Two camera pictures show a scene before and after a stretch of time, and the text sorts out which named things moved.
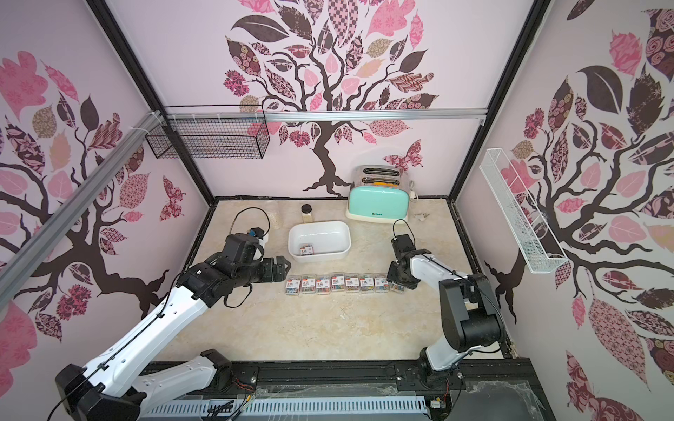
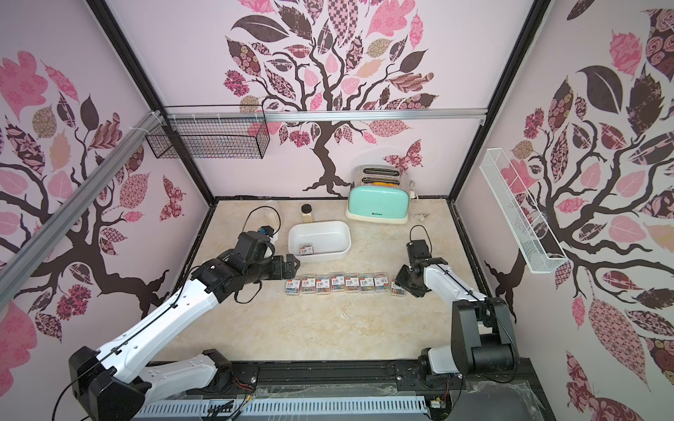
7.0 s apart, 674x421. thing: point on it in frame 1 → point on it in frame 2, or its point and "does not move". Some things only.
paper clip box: x=309 y=284 does not move
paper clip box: x=306 y=250 does not move
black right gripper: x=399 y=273 → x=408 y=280
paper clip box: x=338 y=281 does not move
